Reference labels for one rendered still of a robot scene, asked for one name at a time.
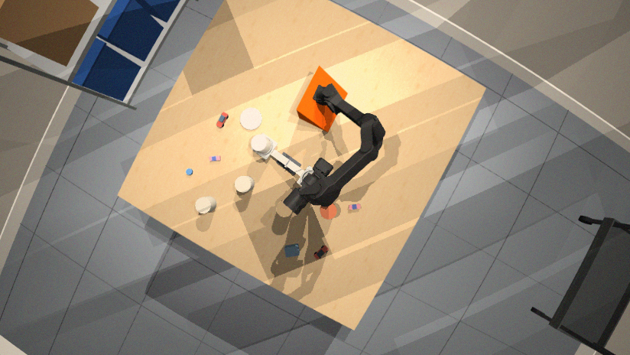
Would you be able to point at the red toy car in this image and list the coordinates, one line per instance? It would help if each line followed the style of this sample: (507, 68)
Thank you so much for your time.
(324, 249)
(222, 119)

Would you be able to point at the light blue box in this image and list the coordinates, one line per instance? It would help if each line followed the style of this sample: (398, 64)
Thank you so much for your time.
(291, 250)

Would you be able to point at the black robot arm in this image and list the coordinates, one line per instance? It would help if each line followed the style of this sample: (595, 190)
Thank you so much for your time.
(320, 190)

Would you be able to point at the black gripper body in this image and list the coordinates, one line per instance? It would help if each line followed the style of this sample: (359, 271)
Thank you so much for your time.
(323, 166)

